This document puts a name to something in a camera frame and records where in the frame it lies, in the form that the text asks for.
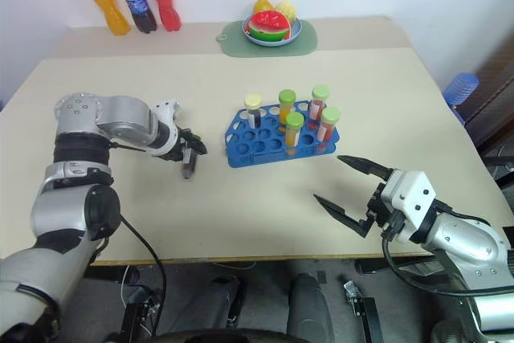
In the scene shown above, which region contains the blue ribbed water jug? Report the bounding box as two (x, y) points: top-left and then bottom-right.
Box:
(443, 71), (481, 121)

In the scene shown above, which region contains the yellow toy pepper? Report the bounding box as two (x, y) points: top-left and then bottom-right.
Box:
(252, 0), (276, 15)

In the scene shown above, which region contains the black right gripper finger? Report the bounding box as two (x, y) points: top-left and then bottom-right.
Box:
(312, 193), (379, 239)
(337, 154), (395, 182)

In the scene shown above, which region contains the yellow bumpy toy fruit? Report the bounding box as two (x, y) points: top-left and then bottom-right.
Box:
(274, 1), (300, 23)

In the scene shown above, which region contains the white thin cable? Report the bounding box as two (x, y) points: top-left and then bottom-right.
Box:
(119, 263), (140, 294)

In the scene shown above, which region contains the green silicone mat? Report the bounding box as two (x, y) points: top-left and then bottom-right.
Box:
(215, 18), (319, 59)

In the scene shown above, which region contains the yellow-capped dark liquid test tube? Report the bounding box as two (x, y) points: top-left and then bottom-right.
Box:
(243, 93), (264, 129)

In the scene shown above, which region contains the green-capped red liquid test tube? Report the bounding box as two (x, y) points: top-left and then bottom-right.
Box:
(316, 106), (342, 154)
(308, 84), (331, 124)

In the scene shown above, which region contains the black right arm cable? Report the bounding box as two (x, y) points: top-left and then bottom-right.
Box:
(380, 200), (514, 296)

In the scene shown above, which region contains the light blue plate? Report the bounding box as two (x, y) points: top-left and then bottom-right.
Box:
(241, 17), (304, 47)

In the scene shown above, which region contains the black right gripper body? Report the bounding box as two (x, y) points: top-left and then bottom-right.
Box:
(365, 180), (406, 242)

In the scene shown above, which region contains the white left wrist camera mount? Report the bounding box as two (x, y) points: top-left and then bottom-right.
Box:
(149, 97), (185, 159)

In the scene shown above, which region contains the black metal table bracket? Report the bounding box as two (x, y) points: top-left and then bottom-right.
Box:
(342, 277), (385, 343)
(118, 284), (165, 343)

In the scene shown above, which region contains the black office chair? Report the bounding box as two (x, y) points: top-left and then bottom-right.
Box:
(480, 140), (514, 215)

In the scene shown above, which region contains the dark brown wooden cabinet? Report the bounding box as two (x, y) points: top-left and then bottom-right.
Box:
(460, 31), (514, 155)

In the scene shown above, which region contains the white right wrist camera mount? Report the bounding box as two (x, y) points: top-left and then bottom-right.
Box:
(380, 169), (439, 246)

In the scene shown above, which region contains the green-capped orange liquid test tube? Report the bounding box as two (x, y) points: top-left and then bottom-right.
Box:
(284, 112), (306, 158)
(278, 88), (297, 124)

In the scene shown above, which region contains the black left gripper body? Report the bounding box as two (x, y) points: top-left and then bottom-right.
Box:
(174, 126), (204, 161)

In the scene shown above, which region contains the blue test tube rack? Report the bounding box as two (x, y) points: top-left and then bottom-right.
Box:
(222, 103), (341, 169)

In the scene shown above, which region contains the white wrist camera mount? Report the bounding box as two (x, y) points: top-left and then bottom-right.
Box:
(380, 169), (439, 246)
(149, 97), (185, 159)

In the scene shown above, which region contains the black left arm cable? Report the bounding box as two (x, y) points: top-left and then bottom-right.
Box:
(118, 214), (168, 314)

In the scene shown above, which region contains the dark rounded shape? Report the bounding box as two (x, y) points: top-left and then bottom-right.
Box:
(188, 274), (247, 334)
(288, 272), (336, 343)

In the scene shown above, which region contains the toy watermelon slice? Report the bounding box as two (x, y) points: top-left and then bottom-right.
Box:
(246, 9), (292, 44)

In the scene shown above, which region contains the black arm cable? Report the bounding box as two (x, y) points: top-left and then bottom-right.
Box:
(118, 214), (168, 314)
(380, 200), (514, 296)

